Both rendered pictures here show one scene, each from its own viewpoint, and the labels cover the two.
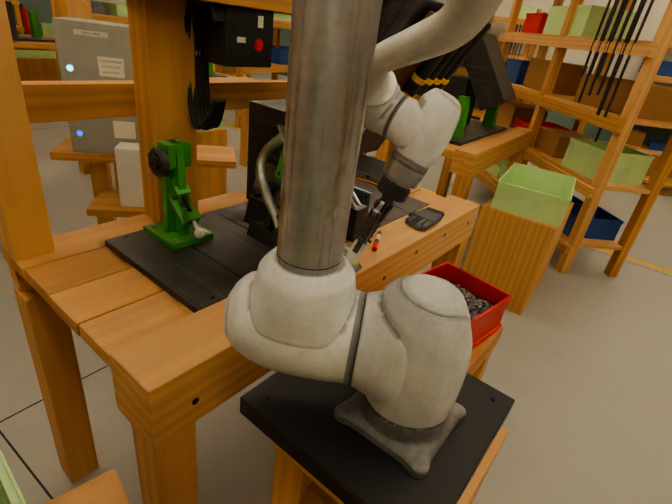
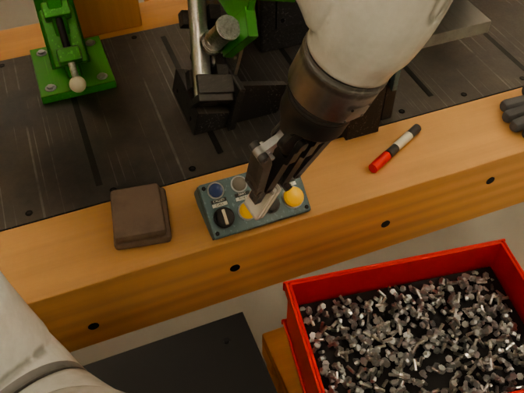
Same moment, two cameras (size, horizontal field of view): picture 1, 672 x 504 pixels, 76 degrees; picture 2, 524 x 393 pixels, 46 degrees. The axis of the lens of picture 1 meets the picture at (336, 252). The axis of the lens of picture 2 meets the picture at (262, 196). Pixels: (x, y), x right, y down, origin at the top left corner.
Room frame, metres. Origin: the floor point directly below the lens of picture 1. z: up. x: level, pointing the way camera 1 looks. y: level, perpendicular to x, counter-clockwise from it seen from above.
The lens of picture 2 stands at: (0.51, -0.34, 1.59)
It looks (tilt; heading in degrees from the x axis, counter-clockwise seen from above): 48 degrees down; 34
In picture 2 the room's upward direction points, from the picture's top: straight up
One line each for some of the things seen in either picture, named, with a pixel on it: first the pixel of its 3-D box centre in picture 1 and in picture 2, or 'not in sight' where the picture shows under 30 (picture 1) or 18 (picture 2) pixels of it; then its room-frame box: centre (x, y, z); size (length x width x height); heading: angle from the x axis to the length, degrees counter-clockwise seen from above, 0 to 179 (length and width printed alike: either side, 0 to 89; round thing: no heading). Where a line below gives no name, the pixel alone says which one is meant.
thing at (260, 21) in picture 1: (237, 36); not in sight; (1.36, 0.37, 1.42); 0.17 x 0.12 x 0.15; 145
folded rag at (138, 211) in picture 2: not in sight; (139, 214); (0.89, 0.12, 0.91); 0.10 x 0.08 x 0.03; 45
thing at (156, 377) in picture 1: (362, 270); (355, 196); (1.17, -0.09, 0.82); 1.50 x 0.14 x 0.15; 145
